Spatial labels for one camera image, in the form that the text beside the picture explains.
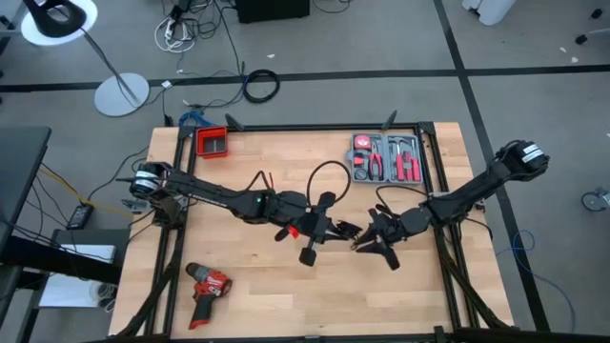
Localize black aluminium table frame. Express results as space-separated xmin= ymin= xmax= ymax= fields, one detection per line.
xmin=112 ymin=110 xmax=610 ymax=343

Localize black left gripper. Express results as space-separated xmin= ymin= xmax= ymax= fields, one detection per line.
xmin=298 ymin=192 xmax=349 ymax=268

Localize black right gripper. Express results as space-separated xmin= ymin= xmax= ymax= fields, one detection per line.
xmin=352 ymin=208 xmax=406 ymax=272

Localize white plastic object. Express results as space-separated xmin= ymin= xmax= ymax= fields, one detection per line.
xmin=461 ymin=0 xmax=519 ymax=27

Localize red-handled hammer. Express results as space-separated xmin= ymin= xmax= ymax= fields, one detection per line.
xmin=388 ymin=135 xmax=406 ymax=182

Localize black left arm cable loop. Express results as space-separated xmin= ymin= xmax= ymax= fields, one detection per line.
xmin=305 ymin=159 xmax=353 ymax=209

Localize black desk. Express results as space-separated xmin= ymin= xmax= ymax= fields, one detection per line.
xmin=0 ymin=125 xmax=52 ymax=249

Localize black cable tangle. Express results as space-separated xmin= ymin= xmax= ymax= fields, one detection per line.
xmin=159 ymin=0 xmax=247 ymax=77

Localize floor lamp with round base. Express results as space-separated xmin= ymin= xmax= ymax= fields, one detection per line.
xmin=20 ymin=0 xmax=152 ymax=118

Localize black side table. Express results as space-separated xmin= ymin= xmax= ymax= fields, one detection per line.
xmin=0 ymin=227 xmax=132 ymax=343

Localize black right arm cable loop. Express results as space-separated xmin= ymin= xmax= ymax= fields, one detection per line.
xmin=375 ymin=183 xmax=433 ymax=207

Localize white power strip with cables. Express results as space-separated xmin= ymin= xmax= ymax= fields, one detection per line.
xmin=154 ymin=16 xmax=197 ymax=53

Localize office chair base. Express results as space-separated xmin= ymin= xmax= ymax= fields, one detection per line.
xmin=575 ymin=7 xmax=610 ymax=47

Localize black power brick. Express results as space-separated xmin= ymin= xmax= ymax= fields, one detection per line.
xmin=66 ymin=202 xmax=95 ymax=231

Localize black box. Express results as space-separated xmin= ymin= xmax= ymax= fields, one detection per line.
xmin=235 ymin=0 xmax=311 ymax=24

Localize coiled black floor cable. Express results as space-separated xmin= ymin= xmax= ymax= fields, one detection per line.
xmin=242 ymin=69 xmax=281 ymax=105

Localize grey tool case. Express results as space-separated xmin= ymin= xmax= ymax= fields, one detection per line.
xmin=346 ymin=132 xmax=425 ymax=185

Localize red-handled pliers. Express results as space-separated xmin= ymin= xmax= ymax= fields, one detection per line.
xmin=367 ymin=140 xmax=385 ymax=182

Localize bundled blue cable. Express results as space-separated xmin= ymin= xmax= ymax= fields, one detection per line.
xmin=178 ymin=110 xmax=215 ymax=129

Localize red plastic bin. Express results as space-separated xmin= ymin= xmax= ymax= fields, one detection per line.
xmin=195 ymin=125 xmax=230 ymax=159

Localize red taped cable plug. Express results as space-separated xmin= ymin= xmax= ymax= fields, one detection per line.
xmin=274 ymin=225 xmax=301 ymax=243

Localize red cordless drill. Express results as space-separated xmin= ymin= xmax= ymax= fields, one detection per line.
xmin=185 ymin=261 xmax=234 ymax=331

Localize long blue floor cable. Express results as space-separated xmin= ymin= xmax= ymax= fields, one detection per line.
xmin=495 ymin=230 xmax=578 ymax=334

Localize white panel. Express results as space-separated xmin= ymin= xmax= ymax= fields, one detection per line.
xmin=38 ymin=243 xmax=118 ymax=309

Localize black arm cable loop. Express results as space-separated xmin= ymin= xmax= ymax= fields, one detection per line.
xmin=375 ymin=183 xmax=433 ymax=207
xmin=305 ymin=159 xmax=353 ymax=209

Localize grey caster wheel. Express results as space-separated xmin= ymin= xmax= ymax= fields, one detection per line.
xmin=580 ymin=188 xmax=610 ymax=213

